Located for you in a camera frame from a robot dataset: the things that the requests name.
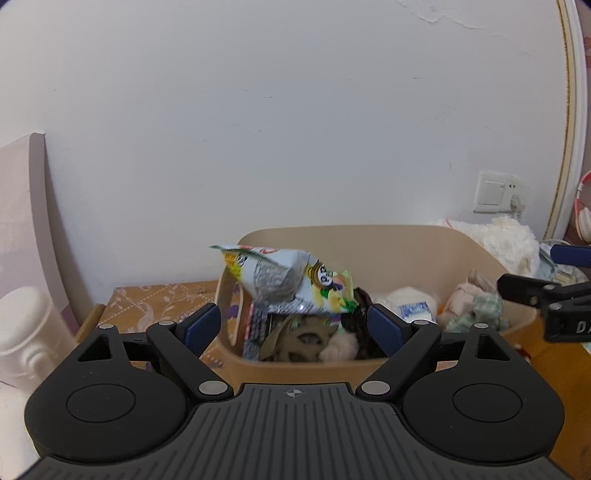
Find cream bed frame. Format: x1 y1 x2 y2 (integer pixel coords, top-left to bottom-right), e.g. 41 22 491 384
545 0 585 241

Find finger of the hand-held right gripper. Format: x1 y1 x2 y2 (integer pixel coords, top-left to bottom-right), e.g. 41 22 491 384
549 244 591 267
497 273 591 311

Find white fluffy plush toy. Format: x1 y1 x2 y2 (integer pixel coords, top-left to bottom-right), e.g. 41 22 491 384
436 216 541 279

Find cream thermos bottle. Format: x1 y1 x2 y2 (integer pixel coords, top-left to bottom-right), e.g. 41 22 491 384
0 286 79 386

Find white tissue packet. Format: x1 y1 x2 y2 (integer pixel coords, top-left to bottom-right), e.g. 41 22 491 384
399 301 437 324

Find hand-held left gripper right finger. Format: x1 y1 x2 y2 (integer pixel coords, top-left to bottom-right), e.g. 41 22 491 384
355 303 511 398

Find long black box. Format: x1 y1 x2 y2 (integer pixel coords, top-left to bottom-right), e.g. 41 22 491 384
242 300 278 360

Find green sock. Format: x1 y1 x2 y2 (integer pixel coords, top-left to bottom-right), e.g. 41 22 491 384
464 295 505 330

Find light blue snack packet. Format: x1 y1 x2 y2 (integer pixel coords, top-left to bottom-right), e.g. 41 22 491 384
209 244 359 315

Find pale pink cloth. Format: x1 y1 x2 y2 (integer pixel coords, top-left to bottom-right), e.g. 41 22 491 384
320 332 360 363

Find brown hair claw clip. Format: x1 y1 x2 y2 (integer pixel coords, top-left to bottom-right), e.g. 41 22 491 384
259 315 340 364

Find beige plastic storage bin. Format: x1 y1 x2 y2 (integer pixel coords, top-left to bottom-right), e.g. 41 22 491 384
216 224 540 393

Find white wall socket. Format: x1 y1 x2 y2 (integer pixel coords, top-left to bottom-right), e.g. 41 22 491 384
475 170 509 214
505 178 525 215

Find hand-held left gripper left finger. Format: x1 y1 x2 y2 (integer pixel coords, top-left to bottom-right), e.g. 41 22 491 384
76 302 234 401

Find red and white headphones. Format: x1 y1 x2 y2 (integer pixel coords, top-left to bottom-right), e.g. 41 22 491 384
574 170 591 243

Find dark hair claw clip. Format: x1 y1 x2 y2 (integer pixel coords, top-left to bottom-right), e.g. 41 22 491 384
352 287 389 360

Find light blue blanket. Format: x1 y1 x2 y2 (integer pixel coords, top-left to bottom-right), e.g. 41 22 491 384
538 242 591 284

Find orange floral cloth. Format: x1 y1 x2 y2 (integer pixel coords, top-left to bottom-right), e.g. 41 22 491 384
76 281 245 370

